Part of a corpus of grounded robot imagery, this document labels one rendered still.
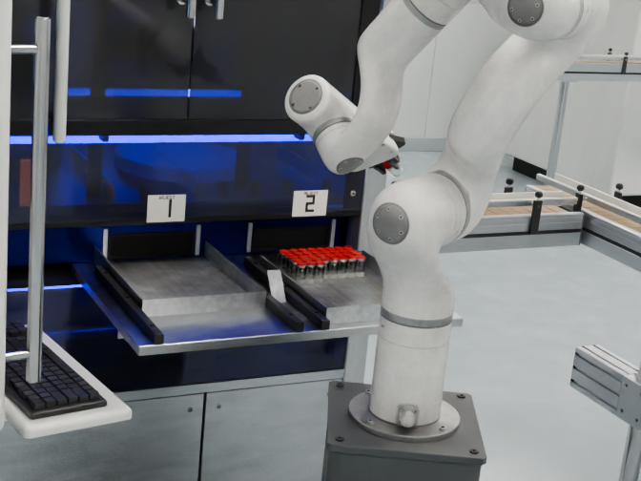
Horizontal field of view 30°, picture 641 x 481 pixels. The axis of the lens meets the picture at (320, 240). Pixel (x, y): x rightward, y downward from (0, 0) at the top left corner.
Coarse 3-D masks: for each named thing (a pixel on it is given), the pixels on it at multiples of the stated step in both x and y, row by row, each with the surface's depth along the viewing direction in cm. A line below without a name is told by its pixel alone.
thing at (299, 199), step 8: (296, 192) 267; (304, 192) 268; (312, 192) 269; (320, 192) 270; (296, 200) 268; (304, 200) 269; (320, 200) 271; (296, 208) 269; (304, 208) 270; (312, 208) 270; (320, 208) 271; (296, 216) 269; (304, 216) 270
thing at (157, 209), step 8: (152, 200) 253; (160, 200) 254; (168, 200) 254; (176, 200) 255; (184, 200) 256; (152, 208) 253; (160, 208) 254; (168, 208) 255; (176, 208) 256; (184, 208) 257; (152, 216) 254; (160, 216) 255; (176, 216) 256; (184, 216) 257
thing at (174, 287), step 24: (96, 264) 258; (120, 264) 259; (144, 264) 261; (168, 264) 262; (192, 264) 264; (216, 264) 265; (144, 288) 246; (168, 288) 247; (192, 288) 249; (216, 288) 250; (240, 288) 252; (144, 312) 231; (168, 312) 233; (192, 312) 235
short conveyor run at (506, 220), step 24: (504, 192) 323; (528, 192) 322; (552, 192) 325; (504, 216) 309; (528, 216) 312; (552, 216) 316; (576, 216) 320; (456, 240) 304; (480, 240) 308; (504, 240) 311; (528, 240) 315; (552, 240) 318; (576, 240) 322
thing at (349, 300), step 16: (368, 256) 273; (368, 272) 270; (304, 288) 255; (320, 288) 256; (336, 288) 257; (352, 288) 258; (368, 288) 259; (320, 304) 238; (336, 304) 248; (352, 304) 248; (368, 304) 239; (336, 320) 237; (352, 320) 239; (368, 320) 241
